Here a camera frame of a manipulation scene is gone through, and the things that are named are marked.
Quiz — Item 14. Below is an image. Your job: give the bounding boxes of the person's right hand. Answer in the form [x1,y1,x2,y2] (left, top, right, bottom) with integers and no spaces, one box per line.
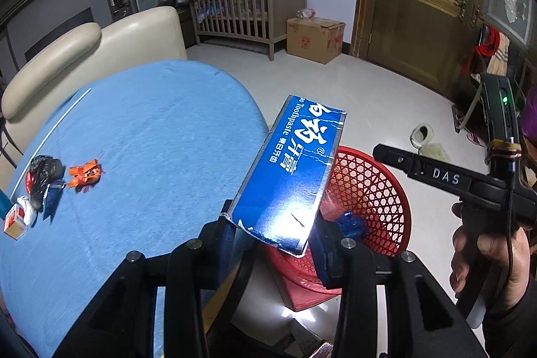
[451,202,533,302]

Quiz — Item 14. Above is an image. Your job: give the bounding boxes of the orange wrapper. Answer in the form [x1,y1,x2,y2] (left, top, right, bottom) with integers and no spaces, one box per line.
[68,159,104,193]

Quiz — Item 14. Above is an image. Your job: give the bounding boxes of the cream leather sofa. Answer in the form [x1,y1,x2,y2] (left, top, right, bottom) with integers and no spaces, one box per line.
[0,6,188,191]

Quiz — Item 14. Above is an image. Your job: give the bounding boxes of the red plastic basket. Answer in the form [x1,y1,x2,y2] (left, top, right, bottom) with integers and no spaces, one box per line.
[262,145,412,310]

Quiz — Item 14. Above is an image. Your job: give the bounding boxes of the thin white rod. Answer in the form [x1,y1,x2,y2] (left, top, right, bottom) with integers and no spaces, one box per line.
[10,88,92,195]

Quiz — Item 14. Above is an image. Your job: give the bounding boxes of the pink slippers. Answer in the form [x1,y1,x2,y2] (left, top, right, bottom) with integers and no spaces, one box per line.
[452,106,487,146]

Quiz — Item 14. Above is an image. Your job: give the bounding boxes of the small yellow medicine box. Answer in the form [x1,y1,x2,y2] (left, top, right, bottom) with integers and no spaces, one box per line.
[3,203,29,241]

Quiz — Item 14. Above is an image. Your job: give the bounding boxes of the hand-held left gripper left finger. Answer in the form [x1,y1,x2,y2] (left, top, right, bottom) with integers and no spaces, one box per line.
[54,212,253,358]

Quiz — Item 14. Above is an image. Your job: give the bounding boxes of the black plastic bag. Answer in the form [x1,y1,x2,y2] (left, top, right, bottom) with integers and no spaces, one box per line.
[25,155,66,212]

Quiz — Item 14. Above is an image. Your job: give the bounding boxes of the wooden crib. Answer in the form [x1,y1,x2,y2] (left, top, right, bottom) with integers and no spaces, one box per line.
[174,0,310,62]

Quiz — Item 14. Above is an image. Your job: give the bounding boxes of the wooden door with glass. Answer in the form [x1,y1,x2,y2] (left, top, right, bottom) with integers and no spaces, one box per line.
[357,0,483,99]

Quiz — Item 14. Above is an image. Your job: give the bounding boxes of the red hanging cloth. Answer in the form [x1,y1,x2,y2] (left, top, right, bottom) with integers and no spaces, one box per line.
[473,26,502,74]

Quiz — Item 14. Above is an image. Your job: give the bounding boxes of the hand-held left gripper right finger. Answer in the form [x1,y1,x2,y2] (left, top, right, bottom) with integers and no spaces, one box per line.
[308,211,487,358]

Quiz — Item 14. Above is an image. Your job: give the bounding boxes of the person's right forearm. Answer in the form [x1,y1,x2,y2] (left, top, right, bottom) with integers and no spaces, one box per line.
[480,287,537,358]

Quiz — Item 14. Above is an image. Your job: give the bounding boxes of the crumpled blue plastic wrapper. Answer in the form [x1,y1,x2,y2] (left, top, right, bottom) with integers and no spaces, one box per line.
[336,210,371,238]

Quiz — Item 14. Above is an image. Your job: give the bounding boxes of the pale green slipper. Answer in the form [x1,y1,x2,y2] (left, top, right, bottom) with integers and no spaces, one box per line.
[420,143,452,164]

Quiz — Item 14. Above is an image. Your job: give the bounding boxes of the white slipper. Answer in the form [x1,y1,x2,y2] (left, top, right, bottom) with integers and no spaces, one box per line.
[409,122,437,149]

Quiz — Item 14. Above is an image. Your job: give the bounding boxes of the dark wall panel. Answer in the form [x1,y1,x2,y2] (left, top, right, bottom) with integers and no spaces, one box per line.
[24,7,95,63]

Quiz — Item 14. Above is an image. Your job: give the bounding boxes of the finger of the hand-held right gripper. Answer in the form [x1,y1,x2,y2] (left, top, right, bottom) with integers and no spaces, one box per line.
[373,143,508,210]

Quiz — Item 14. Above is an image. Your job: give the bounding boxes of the white tissue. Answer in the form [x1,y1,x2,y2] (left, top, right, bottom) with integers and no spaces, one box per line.
[17,194,39,227]

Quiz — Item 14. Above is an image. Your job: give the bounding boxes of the blue toothpaste box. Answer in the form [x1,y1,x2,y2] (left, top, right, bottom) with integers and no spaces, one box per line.
[221,93,347,257]

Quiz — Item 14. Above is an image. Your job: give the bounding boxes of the cardboard box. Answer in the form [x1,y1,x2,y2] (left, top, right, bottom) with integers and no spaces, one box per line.
[286,16,346,65]

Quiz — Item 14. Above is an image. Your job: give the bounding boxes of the purple cloth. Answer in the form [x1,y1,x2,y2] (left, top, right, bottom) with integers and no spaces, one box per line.
[521,85,537,157]

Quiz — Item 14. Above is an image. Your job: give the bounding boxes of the dark blue foil wrapper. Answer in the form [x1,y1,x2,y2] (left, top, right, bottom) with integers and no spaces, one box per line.
[42,180,67,223]

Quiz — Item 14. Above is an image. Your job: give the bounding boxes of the blue tablecloth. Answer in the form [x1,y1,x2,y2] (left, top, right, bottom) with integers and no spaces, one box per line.
[0,60,271,358]

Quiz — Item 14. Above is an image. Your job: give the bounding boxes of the plaid cloth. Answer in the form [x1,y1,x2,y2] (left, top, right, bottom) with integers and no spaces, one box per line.
[486,35,522,79]

